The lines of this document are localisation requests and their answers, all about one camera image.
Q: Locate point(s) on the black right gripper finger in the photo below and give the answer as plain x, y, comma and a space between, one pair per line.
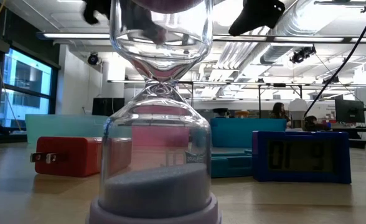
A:
257, 14

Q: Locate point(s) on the orange hourglass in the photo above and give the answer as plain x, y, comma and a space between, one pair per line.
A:
242, 114

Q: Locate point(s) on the teal digital clock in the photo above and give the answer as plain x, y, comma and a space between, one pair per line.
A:
229, 165

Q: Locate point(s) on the royal blue digital clock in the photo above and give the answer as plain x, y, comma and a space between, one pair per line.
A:
260, 174

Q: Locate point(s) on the black ceiling spotlight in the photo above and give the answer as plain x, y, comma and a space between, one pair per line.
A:
301, 55
92, 59

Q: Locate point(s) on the long ceiling light bar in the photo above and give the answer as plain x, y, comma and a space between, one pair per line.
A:
310, 39

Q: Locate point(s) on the large window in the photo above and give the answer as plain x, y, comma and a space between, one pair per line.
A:
27, 71

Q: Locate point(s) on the black monitor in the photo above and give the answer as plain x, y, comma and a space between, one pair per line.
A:
108, 106
349, 111

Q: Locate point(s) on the person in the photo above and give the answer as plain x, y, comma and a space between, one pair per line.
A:
312, 123
279, 111

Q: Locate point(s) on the white light bulb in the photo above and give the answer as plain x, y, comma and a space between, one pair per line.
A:
297, 109

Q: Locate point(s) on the green plastic tray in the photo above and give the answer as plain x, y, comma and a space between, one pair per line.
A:
64, 124

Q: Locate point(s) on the teal plastic tray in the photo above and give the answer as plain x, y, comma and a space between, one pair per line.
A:
248, 132

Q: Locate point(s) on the black desk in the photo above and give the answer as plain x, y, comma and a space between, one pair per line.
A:
357, 130

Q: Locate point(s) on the purple hourglass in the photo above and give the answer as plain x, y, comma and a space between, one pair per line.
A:
158, 193

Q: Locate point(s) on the silver ventilation duct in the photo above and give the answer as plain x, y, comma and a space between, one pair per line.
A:
276, 51

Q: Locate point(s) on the red usb wall charger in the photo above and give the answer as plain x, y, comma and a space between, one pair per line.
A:
68, 155

